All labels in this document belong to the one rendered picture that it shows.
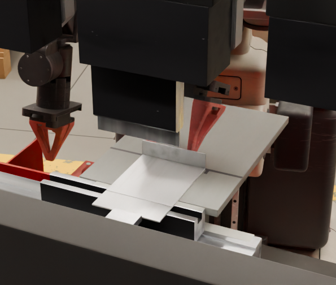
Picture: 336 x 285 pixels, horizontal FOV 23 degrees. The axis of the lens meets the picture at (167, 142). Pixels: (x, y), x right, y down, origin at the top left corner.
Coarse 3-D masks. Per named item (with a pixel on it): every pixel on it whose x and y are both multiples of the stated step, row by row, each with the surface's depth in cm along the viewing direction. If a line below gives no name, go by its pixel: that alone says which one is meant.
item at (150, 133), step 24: (96, 72) 88; (120, 72) 86; (96, 96) 89; (120, 96) 88; (144, 96) 86; (168, 96) 85; (120, 120) 89; (144, 120) 88; (168, 120) 86; (168, 144) 89
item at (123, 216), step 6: (114, 210) 91; (120, 210) 91; (108, 216) 90; (114, 216) 90; (120, 216) 90; (126, 216) 90; (132, 216) 90; (138, 216) 90; (126, 222) 89; (132, 222) 89; (138, 222) 90
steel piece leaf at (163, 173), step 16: (144, 144) 102; (160, 144) 101; (144, 160) 102; (160, 160) 102; (176, 160) 101; (192, 160) 100; (128, 176) 98; (144, 176) 98; (160, 176) 98; (176, 176) 98; (192, 176) 98; (128, 192) 95; (144, 192) 95; (160, 192) 95; (176, 192) 95
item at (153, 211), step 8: (104, 192) 95; (112, 192) 95; (96, 200) 94; (104, 200) 94; (112, 200) 94; (120, 200) 94; (128, 200) 94; (136, 200) 94; (144, 200) 94; (104, 208) 92; (112, 208) 92; (120, 208) 92; (128, 208) 92; (136, 208) 92; (144, 208) 92; (152, 208) 92; (160, 208) 92; (168, 208) 92; (144, 216) 91; (152, 216) 91; (160, 216) 91
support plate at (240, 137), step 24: (240, 120) 112; (264, 120) 112; (288, 120) 113; (120, 144) 106; (216, 144) 106; (240, 144) 106; (264, 144) 106; (96, 168) 101; (120, 168) 101; (216, 168) 101; (240, 168) 101; (192, 192) 96; (216, 192) 96; (216, 216) 93
